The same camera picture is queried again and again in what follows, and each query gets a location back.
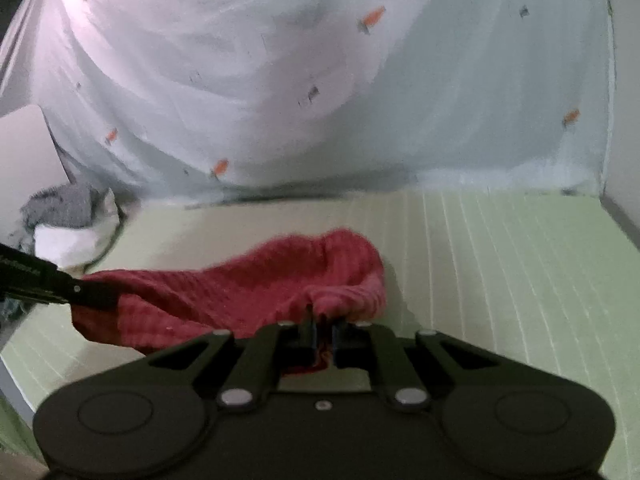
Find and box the white folded garment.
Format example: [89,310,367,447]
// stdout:
[34,191,120,269]

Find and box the light carrot print quilt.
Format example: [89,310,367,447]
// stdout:
[1,0,612,198]

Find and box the grey checkered garment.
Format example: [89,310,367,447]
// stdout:
[21,183,103,231]

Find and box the green grid bed sheet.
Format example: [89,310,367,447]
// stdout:
[0,188,640,461]

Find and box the red checkered cloth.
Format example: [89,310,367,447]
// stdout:
[70,229,386,354]

